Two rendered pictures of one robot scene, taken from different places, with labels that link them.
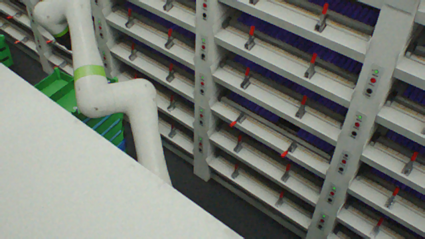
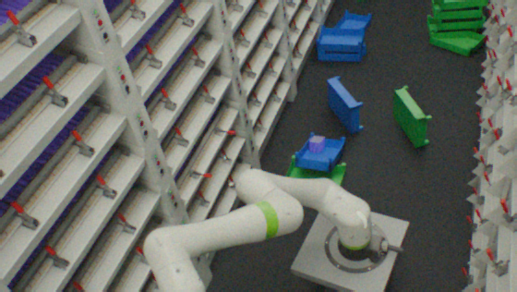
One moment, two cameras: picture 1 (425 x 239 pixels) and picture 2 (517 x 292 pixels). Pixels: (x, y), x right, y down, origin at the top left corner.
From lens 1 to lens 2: 2.01 m
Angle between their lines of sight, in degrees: 68
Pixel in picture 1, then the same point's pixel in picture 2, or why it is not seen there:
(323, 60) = (187, 53)
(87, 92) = (289, 202)
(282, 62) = (187, 82)
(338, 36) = (197, 15)
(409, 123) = (234, 17)
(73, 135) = not seen: outside the picture
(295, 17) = (177, 38)
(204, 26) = (149, 144)
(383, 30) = not seen: outside the picture
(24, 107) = not seen: outside the picture
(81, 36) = (223, 221)
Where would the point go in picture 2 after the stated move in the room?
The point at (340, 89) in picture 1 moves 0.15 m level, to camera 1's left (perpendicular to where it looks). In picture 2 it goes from (212, 47) to (221, 66)
